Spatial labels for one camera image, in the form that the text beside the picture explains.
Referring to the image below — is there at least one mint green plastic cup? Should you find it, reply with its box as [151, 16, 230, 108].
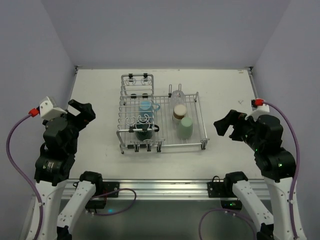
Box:
[177, 117, 194, 140]

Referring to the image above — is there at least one white and wood steel cup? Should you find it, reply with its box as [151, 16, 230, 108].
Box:
[172, 104, 187, 125]

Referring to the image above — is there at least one clear plastic tumbler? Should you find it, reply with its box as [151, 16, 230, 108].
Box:
[170, 90, 186, 108]

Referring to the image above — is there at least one light blue ceramic mug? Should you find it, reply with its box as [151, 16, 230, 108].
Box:
[138, 100, 161, 123]

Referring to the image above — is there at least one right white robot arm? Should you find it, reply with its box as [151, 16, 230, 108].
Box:
[213, 110, 307, 240]

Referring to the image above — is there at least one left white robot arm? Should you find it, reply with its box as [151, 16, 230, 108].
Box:
[26, 97, 103, 240]

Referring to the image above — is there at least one dark green glossy mug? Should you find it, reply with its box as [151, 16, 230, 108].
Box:
[135, 123, 160, 141]

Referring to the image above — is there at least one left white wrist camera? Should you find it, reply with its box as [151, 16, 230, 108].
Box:
[28, 96, 67, 121]

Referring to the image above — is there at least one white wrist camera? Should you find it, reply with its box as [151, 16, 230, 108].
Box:
[28, 96, 67, 121]
[245, 98, 270, 121]

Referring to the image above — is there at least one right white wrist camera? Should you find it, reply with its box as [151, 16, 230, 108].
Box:
[245, 98, 270, 121]

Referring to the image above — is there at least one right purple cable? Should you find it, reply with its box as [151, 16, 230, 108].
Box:
[265, 100, 301, 238]

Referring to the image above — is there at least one purple cable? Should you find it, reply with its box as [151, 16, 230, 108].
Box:
[5, 114, 45, 240]
[265, 100, 301, 238]

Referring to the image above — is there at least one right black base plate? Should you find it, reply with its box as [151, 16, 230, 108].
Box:
[206, 175, 228, 198]

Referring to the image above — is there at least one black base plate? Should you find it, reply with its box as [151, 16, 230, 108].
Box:
[206, 175, 228, 198]
[98, 181, 120, 198]

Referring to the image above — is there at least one silver wire dish rack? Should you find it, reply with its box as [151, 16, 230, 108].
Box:
[116, 73, 210, 153]

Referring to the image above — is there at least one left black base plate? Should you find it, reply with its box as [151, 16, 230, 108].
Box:
[98, 181, 120, 198]

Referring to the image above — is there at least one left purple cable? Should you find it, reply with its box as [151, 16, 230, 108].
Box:
[5, 114, 45, 240]

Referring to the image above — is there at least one aluminium front rail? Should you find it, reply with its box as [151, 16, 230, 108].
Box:
[62, 179, 270, 201]

